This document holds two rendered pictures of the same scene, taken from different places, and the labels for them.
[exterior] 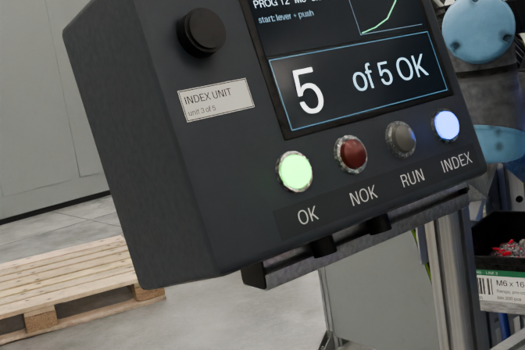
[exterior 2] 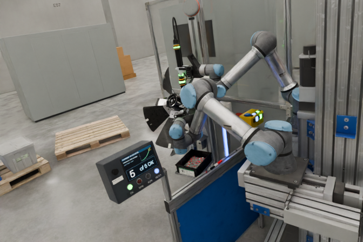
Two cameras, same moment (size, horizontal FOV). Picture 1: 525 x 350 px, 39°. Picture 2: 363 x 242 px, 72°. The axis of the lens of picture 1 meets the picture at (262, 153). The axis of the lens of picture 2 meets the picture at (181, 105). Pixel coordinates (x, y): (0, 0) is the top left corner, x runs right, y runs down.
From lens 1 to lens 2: 81 cm
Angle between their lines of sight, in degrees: 10
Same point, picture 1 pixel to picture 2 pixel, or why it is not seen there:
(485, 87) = (177, 142)
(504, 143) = (181, 152)
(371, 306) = not seen: hidden behind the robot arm
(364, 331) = not seen: hidden behind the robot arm
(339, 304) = not seen: hidden behind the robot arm
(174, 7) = (111, 168)
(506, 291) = (187, 172)
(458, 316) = (165, 190)
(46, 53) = (91, 53)
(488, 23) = (176, 133)
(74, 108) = (101, 70)
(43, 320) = (95, 145)
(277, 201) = (127, 192)
